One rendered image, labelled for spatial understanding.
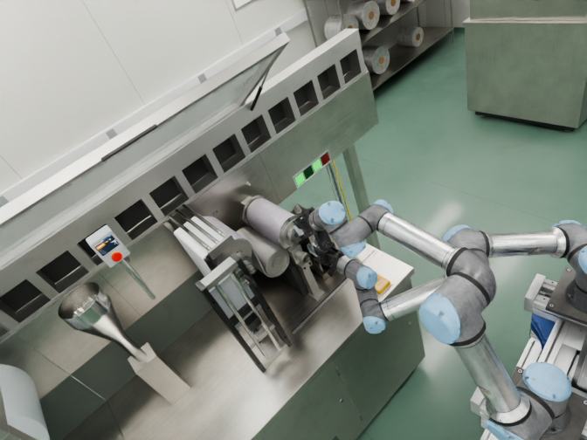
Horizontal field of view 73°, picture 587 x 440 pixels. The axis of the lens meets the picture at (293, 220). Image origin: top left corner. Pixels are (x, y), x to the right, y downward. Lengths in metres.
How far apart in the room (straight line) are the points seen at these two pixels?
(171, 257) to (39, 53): 2.42
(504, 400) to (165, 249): 1.27
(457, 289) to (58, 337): 1.39
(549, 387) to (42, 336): 1.64
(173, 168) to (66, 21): 2.39
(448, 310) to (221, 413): 0.99
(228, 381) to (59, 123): 2.75
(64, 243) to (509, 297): 2.41
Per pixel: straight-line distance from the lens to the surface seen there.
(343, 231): 1.27
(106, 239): 1.26
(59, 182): 1.07
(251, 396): 1.67
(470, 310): 1.09
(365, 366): 1.97
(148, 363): 1.63
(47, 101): 3.83
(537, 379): 1.40
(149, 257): 1.71
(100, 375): 1.94
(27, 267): 1.60
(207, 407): 1.74
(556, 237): 1.73
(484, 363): 1.19
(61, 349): 1.80
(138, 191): 1.59
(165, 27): 4.07
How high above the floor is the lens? 2.29
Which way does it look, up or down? 39 degrees down
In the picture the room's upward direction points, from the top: 23 degrees counter-clockwise
